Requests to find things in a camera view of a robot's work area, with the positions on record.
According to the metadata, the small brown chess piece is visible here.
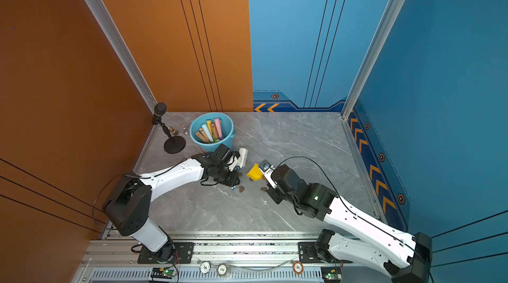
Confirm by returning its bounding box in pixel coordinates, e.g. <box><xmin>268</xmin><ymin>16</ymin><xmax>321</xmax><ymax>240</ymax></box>
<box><xmin>168</xmin><ymin>126</ymin><xmax>179</xmax><ymax>136</ymax></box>

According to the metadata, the green trowel wooden handle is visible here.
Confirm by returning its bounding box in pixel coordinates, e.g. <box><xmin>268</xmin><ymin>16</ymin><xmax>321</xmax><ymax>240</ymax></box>
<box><xmin>195</xmin><ymin>131</ymin><xmax>210</xmax><ymax>144</ymax></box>

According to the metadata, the lime trowel yellow handle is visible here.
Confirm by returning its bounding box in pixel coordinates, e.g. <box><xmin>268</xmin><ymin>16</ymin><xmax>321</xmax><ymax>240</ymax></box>
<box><xmin>206</xmin><ymin>120</ymin><xmax>214</xmax><ymax>134</ymax></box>

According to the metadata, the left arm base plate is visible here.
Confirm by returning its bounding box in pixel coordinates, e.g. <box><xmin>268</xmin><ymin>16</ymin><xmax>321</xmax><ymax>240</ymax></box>
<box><xmin>137</xmin><ymin>242</ymin><xmax>194</xmax><ymax>264</ymax></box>

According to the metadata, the yellow trowel wooden handle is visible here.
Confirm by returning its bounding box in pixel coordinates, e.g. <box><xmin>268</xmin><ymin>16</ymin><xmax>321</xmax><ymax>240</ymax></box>
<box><xmin>247</xmin><ymin>163</ymin><xmax>264</xmax><ymax>181</ymax></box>

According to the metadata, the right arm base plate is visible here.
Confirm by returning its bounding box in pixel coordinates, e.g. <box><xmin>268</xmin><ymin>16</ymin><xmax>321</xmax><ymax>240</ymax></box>
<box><xmin>298</xmin><ymin>241</ymin><xmax>353</xmax><ymax>265</ymax></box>

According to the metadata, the purple trowel pink handle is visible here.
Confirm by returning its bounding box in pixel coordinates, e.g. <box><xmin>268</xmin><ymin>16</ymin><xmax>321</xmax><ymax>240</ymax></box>
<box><xmin>214</xmin><ymin>118</ymin><xmax>224</xmax><ymax>140</ymax></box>

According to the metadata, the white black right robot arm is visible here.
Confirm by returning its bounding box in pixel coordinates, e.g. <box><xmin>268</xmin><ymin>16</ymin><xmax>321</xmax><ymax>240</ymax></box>
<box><xmin>259</xmin><ymin>161</ymin><xmax>433</xmax><ymax>282</ymax></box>

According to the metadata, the light blue plastic bucket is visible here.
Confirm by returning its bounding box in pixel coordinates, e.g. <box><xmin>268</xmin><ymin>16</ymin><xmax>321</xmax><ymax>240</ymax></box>
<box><xmin>189</xmin><ymin>112</ymin><xmax>235</xmax><ymax>152</ymax></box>

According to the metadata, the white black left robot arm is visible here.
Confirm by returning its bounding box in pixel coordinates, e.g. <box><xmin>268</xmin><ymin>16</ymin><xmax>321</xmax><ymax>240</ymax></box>
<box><xmin>103</xmin><ymin>144</ymin><xmax>248</xmax><ymax>263</ymax></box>

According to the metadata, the green trowel brown handle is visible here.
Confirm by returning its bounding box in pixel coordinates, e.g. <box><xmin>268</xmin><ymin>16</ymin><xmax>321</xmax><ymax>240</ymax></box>
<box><xmin>212</xmin><ymin>122</ymin><xmax>220</xmax><ymax>141</ymax></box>

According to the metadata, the light blue trowel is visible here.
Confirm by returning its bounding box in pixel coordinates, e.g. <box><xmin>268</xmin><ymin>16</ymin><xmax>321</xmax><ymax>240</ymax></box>
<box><xmin>201</xmin><ymin>124</ymin><xmax>214</xmax><ymax>143</ymax></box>

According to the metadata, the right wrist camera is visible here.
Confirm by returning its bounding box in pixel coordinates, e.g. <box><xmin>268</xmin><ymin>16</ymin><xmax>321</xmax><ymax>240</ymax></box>
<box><xmin>259</xmin><ymin>160</ymin><xmax>277</xmax><ymax>189</ymax></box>

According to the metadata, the black microphone on stand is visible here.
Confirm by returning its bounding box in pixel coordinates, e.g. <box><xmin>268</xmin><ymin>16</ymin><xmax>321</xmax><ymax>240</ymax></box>
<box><xmin>152</xmin><ymin>103</ymin><xmax>186</xmax><ymax>154</ymax></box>

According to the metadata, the small silver chess piece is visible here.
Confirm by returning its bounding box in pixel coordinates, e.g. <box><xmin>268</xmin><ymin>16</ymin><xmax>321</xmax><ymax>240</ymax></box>
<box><xmin>181</xmin><ymin>124</ymin><xmax>189</xmax><ymax>135</ymax></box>

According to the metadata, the white cleaning brush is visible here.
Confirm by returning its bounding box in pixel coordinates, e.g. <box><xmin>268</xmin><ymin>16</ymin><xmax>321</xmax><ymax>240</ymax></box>
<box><xmin>230</xmin><ymin>148</ymin><xmax>248</xmax><ymax>170</ymax></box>

